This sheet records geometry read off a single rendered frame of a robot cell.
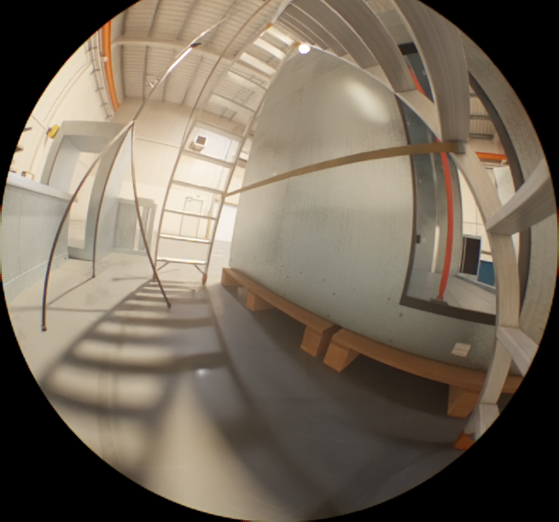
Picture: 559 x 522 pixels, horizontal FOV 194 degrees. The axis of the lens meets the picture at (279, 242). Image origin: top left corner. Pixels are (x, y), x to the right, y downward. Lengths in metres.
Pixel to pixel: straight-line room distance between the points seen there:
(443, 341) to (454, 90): 0.74
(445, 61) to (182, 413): 0.92
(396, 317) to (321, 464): 0.58
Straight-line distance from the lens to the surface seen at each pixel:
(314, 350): 0.85
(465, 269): 5.35
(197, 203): 9.94
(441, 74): 0.37
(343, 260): 0.79
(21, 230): 1.48
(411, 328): 0.75
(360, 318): 0.79
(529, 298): 0.89
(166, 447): 0.56
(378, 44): 0.55
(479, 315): 0.77
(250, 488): 0.52
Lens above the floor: 0.52
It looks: 1 degrees down
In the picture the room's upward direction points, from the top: 9 degrees clockwise
